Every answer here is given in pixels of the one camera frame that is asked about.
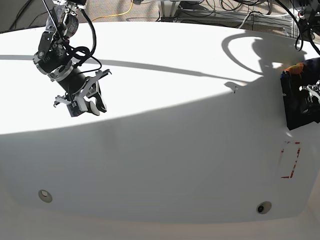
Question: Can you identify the black printed t-shirt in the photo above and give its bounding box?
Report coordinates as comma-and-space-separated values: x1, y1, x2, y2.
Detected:
280, 57, 320, 130

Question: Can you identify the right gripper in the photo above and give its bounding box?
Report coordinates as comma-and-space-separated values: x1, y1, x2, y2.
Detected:
52, 69, 111, 116

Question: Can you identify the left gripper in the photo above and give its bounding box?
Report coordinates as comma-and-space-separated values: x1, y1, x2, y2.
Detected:
299, 80, 320, 104

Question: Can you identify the yellow cable on floor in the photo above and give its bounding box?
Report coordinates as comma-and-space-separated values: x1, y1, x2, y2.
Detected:
91, 0, 133, 23

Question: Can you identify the left table grommet hole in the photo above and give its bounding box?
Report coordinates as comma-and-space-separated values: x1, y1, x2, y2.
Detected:
38, 189, 53, 203

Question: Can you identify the right table grommet hole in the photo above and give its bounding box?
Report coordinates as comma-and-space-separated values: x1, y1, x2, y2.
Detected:
256, 201, 272, 215

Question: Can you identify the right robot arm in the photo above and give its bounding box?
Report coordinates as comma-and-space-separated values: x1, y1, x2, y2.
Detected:
33, 0, 111, 117

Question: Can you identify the red tape rectangle marking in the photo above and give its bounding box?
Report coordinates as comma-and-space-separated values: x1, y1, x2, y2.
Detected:
278, 141, 302, 179

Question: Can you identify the table grommet hole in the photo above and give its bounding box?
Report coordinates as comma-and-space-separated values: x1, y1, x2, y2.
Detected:
38, 189, 53, 203
256, 201, 272, 215

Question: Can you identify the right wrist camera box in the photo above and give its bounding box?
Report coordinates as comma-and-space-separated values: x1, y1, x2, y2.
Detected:
66, 101, 85, 118

